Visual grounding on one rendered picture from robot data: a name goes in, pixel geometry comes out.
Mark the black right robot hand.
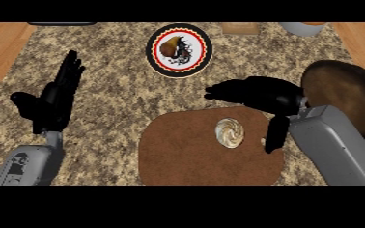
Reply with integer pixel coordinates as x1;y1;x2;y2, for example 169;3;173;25
203;75;306;155

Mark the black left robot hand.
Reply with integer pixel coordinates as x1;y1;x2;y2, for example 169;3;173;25
9;49;88;135

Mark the cream swirl cupcake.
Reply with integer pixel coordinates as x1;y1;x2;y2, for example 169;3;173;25
215;117;246;149

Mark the brown pan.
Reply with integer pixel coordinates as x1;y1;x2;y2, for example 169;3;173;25
302;59;365;133

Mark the brown cutting board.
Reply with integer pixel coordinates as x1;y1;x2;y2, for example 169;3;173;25
138;106;286;187

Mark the tan wooden block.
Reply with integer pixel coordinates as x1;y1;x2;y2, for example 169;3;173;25
221;21;263;35

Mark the grey pot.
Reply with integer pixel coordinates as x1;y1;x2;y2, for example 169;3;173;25
277;21;330;38

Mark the can with red-black rim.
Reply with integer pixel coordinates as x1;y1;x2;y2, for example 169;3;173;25
144;22;215;78

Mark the dark grey flat appliance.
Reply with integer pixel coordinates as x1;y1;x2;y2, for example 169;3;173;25
26;21;99;27

